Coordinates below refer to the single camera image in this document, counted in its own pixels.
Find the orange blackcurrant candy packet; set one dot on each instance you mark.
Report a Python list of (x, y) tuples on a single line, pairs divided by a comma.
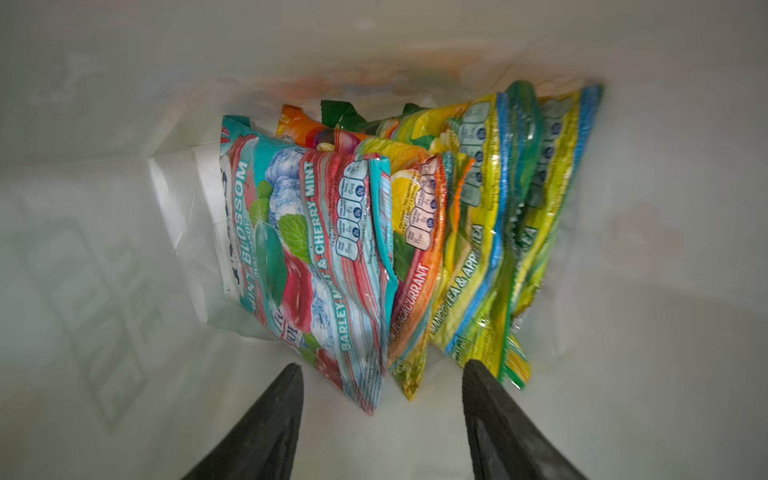
[(418, 146)]

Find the green apple candy packet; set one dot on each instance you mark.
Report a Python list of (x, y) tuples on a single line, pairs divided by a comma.
[(516, 155)]

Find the teal mint candy packet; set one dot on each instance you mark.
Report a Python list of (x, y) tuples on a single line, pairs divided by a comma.
[(311, 248)]

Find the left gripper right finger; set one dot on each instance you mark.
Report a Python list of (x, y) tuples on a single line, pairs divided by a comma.
[(504, 443)]

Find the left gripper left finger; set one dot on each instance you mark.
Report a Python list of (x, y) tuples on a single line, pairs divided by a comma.
[(263, 443)]

